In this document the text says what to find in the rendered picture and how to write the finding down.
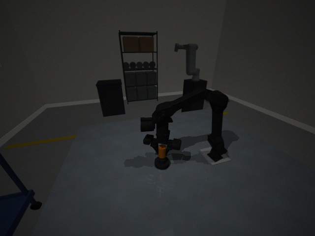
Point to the orange knob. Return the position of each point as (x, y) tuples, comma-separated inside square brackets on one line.
[(161, 151)]

